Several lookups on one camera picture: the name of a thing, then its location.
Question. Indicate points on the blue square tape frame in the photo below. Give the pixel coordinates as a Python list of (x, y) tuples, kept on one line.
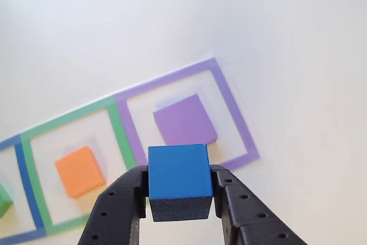
[(28, 187)]

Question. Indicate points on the small blue cube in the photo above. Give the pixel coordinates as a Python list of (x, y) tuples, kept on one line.
[(177, 170)]

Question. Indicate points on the green square tape frame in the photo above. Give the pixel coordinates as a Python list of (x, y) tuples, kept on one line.
[(120, 136)]

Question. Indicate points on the medium green cube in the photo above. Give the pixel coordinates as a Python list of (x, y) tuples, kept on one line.
[(4, 202)]

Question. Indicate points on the large orange cube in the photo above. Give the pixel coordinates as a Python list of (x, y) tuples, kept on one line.
[(77, 170)]

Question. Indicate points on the large purple cube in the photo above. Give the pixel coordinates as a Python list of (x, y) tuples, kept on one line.
[(183, 121)]

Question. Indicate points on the purple square tape frame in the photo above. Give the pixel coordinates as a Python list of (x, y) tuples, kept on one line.
[(229, 98)]

